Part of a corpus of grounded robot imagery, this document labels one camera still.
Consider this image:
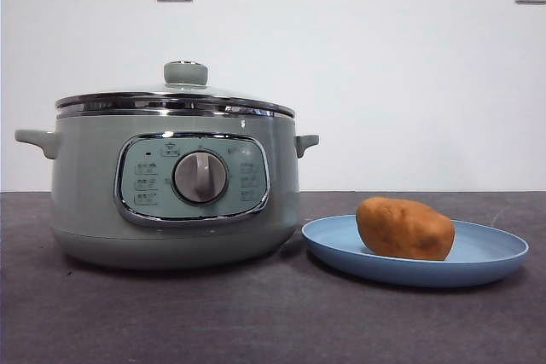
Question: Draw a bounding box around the grey round control dial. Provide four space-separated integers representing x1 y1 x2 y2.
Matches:
171 150 229 205

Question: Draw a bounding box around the brown potato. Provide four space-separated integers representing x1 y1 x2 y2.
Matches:
356 196 456 262

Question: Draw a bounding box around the pale green electric steamer pot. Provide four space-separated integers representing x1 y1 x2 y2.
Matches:
15 110 320 270

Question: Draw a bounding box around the light blue round plate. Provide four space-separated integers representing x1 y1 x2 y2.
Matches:
301 213 531 288

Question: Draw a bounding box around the glass lid with green knob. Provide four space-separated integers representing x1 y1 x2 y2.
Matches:
55 60 296 120

